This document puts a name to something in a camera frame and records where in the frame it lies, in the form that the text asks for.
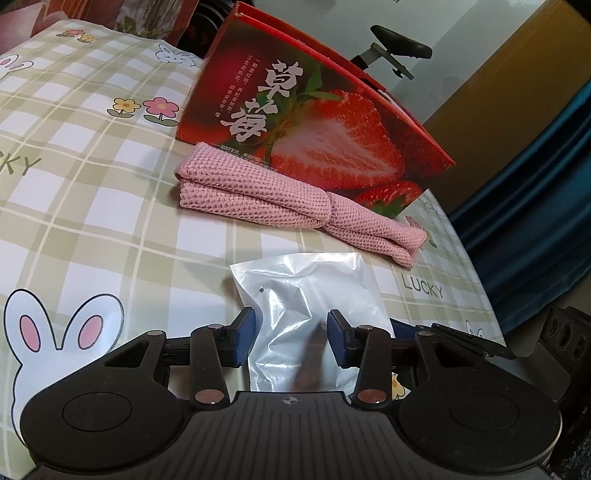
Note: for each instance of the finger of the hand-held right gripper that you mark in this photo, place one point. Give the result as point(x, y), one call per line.
point(480, 346)

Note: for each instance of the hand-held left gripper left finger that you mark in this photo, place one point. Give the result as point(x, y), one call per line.
point(242, 339)

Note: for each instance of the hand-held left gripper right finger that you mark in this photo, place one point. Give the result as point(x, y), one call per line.
point(337, 339)

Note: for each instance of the white plastic packet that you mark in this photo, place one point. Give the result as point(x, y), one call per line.
point(295, 295)

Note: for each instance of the pink knitted cloth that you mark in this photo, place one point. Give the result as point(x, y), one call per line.
point(258, 189)

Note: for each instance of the red strawberry cardboard box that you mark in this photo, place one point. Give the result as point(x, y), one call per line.
point(323, 129)

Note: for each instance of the blue curtain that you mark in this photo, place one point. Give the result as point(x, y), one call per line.
point(531, 207)

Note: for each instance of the checked bunny print tablecloth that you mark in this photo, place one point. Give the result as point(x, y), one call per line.
point(92, 184)

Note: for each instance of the wooden door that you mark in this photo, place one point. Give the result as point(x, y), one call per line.
point(508, 92)

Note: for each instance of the pink curtain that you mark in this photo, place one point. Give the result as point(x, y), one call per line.
point(99, 7)

